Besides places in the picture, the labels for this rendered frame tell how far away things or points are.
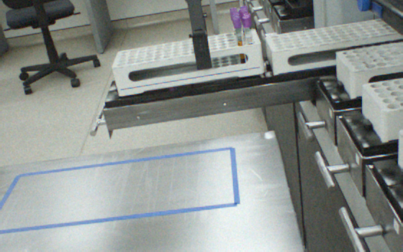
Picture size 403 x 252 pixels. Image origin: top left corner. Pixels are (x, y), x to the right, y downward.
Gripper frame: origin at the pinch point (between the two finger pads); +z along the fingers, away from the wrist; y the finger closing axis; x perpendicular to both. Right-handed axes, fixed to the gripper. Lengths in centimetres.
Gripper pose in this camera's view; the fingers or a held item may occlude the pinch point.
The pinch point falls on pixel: (202, 48)
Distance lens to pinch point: 101.7
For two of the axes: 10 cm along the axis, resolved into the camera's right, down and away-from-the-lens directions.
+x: 9.9, -1.5, -0.4
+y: 0.3, 4.5, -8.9
